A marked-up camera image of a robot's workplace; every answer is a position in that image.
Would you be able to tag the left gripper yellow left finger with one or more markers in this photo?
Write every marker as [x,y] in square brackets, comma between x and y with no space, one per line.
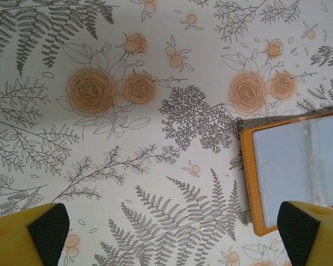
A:
[22,241]

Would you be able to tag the floral table cover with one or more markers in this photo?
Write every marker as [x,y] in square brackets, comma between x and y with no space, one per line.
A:
[100,138]

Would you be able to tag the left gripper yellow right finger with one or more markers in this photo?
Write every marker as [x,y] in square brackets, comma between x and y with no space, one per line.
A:
[316,238]

